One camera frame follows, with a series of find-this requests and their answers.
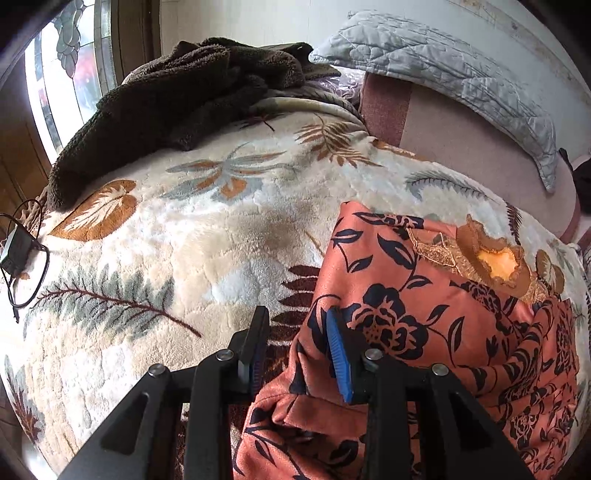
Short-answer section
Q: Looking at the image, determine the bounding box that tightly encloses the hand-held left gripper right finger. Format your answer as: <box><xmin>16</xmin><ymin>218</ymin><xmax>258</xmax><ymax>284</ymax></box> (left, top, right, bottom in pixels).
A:
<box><xmin>325</xmin><ymin>307</ymin><xmax>536</xmax><ymax>480</ymax></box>

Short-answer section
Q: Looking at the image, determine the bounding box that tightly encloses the purple plastic bag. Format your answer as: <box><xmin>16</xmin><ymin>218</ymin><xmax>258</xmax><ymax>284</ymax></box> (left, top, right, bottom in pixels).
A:
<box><xmin>305</xmin><ymin>76</ymin><xmax>365</xmax><ymax>112</ymax></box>

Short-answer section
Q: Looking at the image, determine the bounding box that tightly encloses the cream leaf-print fleece blanket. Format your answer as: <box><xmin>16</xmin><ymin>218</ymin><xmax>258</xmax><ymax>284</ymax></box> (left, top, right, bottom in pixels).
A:
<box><xmin>0</xmin><ymin>99</ymin><xmax>591</xmax><ymax>480</ymax></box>

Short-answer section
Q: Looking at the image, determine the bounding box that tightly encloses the black cloth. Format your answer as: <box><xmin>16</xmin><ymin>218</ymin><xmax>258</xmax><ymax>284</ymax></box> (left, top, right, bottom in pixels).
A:
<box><xmin>558</xmin><ymin>148</ymin><xmax>591</xmax><ymax>208</ymax></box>

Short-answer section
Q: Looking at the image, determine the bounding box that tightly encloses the wooden window frame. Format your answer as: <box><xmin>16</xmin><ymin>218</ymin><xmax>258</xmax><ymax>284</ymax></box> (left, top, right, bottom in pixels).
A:
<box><xmin>104</xmin><ymin>0</ymin><xmax>162</xmax><ymax>86</ymax></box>

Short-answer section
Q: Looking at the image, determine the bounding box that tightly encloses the orange black floral garment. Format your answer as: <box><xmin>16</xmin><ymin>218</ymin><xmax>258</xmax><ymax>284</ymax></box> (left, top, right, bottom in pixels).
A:
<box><xmin>233</xmin><ymin>200</ymin><xmax>583</xmax><ymax>480</ymax></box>

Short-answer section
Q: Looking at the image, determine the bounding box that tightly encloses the black power adapter with cable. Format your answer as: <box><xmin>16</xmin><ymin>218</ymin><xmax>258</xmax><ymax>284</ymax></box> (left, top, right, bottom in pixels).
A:
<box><xmin>0</xmin><ymin>198</ymin><xmax>51</xmax><ymax>324</ymax></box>

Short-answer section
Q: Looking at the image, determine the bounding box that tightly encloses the stained glass window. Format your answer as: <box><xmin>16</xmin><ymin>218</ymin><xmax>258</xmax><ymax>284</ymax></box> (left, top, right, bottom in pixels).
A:
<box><xmin>23</xmin><ymin>0</ymin><xmax>118</xmax><ymax>158</ymax></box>

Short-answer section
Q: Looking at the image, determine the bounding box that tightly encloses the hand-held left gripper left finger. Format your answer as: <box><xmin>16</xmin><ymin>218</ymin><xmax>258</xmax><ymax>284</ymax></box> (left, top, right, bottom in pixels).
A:
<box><xmin>58</xmin><ymin>305</ymin><xmax>271</xmax><ymax>480</ymax></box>

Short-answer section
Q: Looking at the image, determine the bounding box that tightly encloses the dark brown fleece blanket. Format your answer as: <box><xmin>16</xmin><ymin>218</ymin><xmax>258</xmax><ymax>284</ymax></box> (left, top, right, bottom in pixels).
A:
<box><xmin>46</xmin><ymin>37</ymin><xmax>342</xmax><ymax>213</ymax></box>

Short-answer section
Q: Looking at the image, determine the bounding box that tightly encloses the grey quilted pillow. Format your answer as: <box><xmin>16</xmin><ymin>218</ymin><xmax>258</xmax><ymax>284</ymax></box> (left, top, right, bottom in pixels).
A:
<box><xmin>308</xmin><ymin>10</ymin><xmax>558</xmax><ymax>192</ymax></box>

